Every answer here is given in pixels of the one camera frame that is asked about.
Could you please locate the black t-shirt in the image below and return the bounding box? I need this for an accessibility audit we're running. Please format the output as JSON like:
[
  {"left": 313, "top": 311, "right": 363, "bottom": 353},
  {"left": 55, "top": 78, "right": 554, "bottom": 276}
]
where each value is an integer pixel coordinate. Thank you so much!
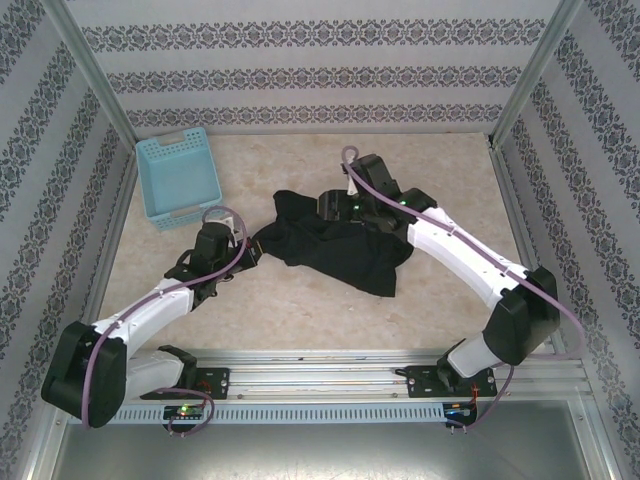
[{"left": 252, "top": 189, "right": 416, "bottom": 299}]

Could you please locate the light blue plastic basket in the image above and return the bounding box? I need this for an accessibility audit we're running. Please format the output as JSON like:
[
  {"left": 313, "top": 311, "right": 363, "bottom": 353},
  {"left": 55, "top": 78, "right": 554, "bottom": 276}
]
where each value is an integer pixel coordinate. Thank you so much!
[{"left": 134, "top": 126, "right": 224, "bottom": 235}]

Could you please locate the grey metal sheet panel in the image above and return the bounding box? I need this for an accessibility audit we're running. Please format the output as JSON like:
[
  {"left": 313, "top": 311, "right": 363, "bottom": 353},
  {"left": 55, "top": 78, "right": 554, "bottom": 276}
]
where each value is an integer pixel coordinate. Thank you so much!
[{"left": 29, "top": 399, "right": 616, "bottom": 480}]

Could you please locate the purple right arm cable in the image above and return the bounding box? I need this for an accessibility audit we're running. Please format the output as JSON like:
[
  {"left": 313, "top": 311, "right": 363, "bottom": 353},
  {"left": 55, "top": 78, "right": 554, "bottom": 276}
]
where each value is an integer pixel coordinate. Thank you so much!
[{"left": 340, "top": 144, "right": 585, "bottom": 436}]

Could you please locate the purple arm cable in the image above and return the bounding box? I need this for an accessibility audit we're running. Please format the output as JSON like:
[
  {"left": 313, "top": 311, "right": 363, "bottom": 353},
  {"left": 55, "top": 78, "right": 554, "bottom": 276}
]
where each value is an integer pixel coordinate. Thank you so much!
[
  {"left": 340, "top": 144, "right": 585, "bottom": 436},
  {"left": 82, "top": 205, "right": 251, "bottom": 439}
]

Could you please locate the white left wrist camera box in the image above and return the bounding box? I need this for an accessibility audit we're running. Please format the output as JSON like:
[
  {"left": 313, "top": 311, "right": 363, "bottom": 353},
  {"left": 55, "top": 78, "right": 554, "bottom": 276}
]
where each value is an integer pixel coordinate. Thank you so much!
[{"left": 202, "top": 209, "right": 236, "bottom": 231}]

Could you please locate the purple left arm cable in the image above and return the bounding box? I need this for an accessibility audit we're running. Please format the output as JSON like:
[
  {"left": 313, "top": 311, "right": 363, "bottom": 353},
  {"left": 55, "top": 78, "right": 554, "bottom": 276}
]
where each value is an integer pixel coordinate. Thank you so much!
[{"left": 82, "top": 205, "right": 251, "bottom": 439}]

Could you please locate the aluminium left side rail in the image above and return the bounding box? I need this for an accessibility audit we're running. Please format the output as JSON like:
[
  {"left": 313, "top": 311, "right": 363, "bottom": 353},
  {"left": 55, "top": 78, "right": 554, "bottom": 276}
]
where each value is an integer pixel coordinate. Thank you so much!
[{"left": 67, "top": 142, "right": 146, "bottom": 365}]

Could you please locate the aluminium rail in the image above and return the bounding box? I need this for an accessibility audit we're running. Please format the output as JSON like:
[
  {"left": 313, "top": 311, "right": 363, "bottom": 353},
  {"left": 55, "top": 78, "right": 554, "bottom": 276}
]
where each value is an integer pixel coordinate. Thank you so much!
[
  {"left": 67, "top": 142, "right": 146, "bottom": 365},
  {"left": 488, "top": 144, "right": 569, "bottom": 360}
]

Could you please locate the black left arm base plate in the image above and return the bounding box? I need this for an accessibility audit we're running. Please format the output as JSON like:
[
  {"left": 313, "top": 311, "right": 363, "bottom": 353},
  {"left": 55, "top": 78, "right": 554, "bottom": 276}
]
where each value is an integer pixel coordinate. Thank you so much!
[{"left": 139, "top": 367, "right": 232, "bottom": 401}]

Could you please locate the aluminium right side rail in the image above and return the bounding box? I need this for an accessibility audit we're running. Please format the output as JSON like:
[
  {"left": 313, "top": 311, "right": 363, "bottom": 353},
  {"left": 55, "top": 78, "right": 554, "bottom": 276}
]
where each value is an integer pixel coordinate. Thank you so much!
[{"left": 488, "top": 144, "right": 569, "bottom": 360}]

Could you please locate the aluminium mounting rail beam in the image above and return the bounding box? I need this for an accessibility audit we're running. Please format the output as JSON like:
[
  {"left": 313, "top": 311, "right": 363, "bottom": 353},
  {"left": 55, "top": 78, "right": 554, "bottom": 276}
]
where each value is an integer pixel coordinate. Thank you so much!
[{"left": 47, "top": 348, "right": 594, "bottom": 401}]

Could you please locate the white slotted cable duct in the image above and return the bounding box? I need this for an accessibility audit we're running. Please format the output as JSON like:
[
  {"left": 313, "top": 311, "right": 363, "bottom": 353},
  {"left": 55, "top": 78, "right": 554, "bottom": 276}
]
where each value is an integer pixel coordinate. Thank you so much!
[{"left": 67, "top": 403, "right": 446, "bottom": 425}]

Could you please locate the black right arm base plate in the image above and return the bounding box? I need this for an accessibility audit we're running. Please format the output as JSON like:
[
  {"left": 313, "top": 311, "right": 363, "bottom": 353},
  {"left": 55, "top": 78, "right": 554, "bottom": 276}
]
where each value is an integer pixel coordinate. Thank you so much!
[{"left": 405, "top": 364, "right": 499, "bottom": 400}]

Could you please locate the aluminium right frame post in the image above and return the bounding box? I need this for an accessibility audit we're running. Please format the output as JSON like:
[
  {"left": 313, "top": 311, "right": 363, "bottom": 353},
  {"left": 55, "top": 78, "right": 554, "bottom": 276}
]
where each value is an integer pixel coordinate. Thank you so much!
[{"left": 488, "top": 0, "right": 586, "bottom": 149}]

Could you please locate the aluminium frame post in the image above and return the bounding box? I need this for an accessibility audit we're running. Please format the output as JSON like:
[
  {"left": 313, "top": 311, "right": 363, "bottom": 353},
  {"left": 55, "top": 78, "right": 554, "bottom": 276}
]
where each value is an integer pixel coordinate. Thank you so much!
[
  {"left": 39, "top": 0, "right": 146, "bottom": 154},
  {"left": 488, "top": 0, "right": 586, "bottom": 149}
]

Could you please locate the aluminium left frame post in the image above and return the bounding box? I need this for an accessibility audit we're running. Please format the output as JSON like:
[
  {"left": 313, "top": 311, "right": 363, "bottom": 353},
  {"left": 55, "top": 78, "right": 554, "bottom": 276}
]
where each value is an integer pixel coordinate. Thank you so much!
[{"left": 39, "top": 0, "right": 146, "bottom": 154}]

